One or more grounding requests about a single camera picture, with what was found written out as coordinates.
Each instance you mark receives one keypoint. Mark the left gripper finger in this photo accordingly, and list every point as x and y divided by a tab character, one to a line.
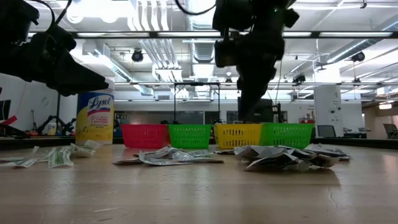
77	74
66	92

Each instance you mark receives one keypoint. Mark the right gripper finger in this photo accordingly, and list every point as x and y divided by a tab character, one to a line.
262	87
245	99

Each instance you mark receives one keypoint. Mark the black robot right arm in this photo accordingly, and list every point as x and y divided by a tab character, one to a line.
236	12

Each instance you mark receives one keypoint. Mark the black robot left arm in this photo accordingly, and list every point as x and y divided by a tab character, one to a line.
15	18

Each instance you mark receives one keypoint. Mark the black monitor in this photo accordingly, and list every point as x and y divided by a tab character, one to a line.
264	112

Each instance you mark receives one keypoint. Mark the black background robot arms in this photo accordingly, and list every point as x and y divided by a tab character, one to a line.
51	121

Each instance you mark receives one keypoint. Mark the black ceiling spotlight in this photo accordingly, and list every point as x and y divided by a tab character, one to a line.
358	57
137	56
299	78

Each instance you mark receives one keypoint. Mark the yellow Lysol wipes canister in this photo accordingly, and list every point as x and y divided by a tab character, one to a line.
94	118

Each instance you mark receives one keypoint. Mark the yellow plastic basket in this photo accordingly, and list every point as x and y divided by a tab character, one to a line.
236	137

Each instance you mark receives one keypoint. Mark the white bottle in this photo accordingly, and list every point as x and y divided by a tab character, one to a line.
52	128

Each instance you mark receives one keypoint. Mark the green plastic basket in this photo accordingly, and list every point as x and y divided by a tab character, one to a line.
189	137
286	135

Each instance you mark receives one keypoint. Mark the small green printed packet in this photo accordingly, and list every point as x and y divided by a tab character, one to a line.
18	153
59	157
82	150
18	163

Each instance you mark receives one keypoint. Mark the red plastic basket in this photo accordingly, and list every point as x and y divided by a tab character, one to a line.
144	137

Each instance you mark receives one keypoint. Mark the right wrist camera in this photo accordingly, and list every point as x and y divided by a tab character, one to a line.
225	53

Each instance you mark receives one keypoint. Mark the black frame stand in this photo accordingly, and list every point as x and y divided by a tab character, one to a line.
196	84

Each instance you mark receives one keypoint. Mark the ceiling air duct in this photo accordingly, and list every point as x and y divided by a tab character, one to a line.
202	51

